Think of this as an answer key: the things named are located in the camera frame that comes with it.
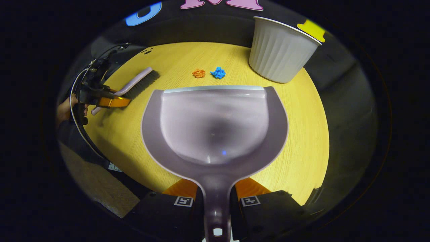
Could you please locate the small pale purple broom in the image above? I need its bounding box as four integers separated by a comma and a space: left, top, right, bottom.
91, 67, 161, 116

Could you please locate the pale purple dustpan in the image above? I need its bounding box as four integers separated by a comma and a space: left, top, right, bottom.
141, 85, 289, 242

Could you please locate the white cable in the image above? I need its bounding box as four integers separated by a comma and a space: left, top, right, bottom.
69, 43, 131, 162

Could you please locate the white ribbed garbage bin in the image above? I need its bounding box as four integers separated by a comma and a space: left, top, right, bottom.
248, 16, 322, 84

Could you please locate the blue paper ball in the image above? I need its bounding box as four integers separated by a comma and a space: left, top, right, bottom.
210, 66, 226, 80

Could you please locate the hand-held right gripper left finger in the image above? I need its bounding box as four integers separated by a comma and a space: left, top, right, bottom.
125, 178, 205, 242

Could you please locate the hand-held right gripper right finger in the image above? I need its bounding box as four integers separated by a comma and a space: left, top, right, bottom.
230, 177, 307, 241

